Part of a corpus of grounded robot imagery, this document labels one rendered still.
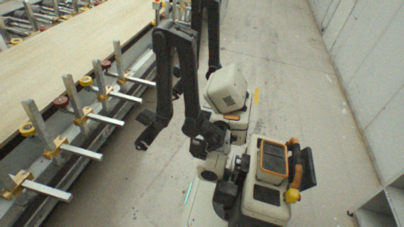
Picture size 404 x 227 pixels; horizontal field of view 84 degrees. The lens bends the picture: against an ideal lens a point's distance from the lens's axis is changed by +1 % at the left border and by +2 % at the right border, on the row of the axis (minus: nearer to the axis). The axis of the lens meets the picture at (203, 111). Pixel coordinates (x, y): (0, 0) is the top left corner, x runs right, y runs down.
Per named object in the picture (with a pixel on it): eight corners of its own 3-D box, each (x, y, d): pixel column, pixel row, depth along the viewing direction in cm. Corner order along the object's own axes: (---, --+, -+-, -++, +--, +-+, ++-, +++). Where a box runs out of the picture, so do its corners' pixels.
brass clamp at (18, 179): (35, 178, 112) (32, 172, 109) (12, 202, 102) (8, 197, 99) (24, 174, 113) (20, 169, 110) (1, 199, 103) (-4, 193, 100)
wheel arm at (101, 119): (125, 126, 144) (124, 121, 142) (122, 130, 142) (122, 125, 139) (64, 108, 148) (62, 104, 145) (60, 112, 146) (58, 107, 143)
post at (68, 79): (89, 133, 152) (71, 72, 120) (86, 137, 149) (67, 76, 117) (85, 131, 152) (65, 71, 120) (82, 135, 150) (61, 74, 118)
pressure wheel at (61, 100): (56, 116, 144) (50, 103, 136) (60, 108, 150) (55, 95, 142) (70, 116, 145) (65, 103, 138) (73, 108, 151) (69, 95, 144)
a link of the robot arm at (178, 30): (192, 31, 63) (201, 19, 70) (148, 29, 66) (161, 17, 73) (199, 139, 92) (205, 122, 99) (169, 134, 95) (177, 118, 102)
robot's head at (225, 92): (250, 83, 112) (235, 59, 106) (246, 109, 97) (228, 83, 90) (225, 93, 120) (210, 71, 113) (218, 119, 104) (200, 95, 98)
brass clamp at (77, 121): (94, 113, 149) (93, 108, 146) (82, 127, 139) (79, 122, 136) (86, 111, 150) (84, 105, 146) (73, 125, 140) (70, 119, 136)
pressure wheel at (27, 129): (25, 146, 125) (17, 133, 117) (28, 136, 131) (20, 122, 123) (42, 144, 128) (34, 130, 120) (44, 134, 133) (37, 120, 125)
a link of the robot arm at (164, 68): (167, 35, 65) (179, 22, 73) (148, 30, 66) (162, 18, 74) (166, 133, 94) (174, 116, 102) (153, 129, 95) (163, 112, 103)
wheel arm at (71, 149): (104, 158, 127) (102, 154, 124) (100, 163, 125) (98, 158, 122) (35, 138, 131) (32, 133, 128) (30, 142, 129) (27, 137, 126)
